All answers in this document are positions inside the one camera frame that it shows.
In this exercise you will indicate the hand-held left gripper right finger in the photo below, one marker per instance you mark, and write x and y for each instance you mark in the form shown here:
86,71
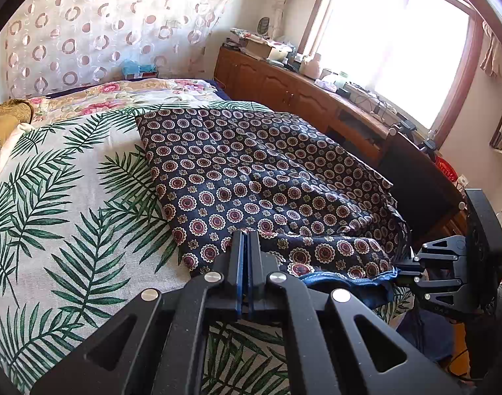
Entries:
254,255

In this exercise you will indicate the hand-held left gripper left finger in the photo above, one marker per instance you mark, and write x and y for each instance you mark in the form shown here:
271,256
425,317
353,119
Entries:
236,255

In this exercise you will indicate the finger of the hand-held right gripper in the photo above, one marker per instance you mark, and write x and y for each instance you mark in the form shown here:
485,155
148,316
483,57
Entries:
440,251
440,292

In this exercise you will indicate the navy medallion print pajama top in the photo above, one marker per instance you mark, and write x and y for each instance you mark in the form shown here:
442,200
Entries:
242,173

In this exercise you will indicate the blue denim pants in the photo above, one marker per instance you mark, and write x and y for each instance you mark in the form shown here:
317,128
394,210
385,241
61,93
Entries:
425,333

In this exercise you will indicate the black chair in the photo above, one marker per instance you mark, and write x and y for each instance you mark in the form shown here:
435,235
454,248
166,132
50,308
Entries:
415,173

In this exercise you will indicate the red plastic basket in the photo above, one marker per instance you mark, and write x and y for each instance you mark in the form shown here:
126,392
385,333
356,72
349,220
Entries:
446,168

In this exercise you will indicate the wooden cabinet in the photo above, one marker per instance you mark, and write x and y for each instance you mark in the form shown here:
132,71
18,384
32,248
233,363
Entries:
275,86

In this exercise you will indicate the leaf print bed sheet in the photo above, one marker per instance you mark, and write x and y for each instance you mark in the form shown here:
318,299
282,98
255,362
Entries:
69,214

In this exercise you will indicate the floral blanket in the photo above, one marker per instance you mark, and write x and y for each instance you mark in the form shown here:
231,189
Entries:
131,94

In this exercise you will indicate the white ceramic jar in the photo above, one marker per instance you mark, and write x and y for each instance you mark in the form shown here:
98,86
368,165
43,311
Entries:
313,68

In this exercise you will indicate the cardboard box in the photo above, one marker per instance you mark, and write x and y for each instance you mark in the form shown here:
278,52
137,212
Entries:
263,50

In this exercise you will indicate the blue tissue box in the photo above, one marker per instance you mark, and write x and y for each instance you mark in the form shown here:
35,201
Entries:
139,70

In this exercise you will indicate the window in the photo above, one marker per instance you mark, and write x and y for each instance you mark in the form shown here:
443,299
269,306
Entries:
390,41

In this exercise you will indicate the small round desk fan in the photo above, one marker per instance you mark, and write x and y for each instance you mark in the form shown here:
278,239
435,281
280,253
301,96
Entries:
265,27

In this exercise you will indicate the cream window curtain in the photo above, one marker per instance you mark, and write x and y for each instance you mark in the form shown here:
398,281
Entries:
283,0

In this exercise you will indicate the gold patterned cloth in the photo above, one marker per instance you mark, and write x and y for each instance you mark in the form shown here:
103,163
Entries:
4,119

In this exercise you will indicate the sheer circle pattern curtain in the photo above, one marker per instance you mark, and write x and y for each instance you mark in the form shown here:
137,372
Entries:
90,28

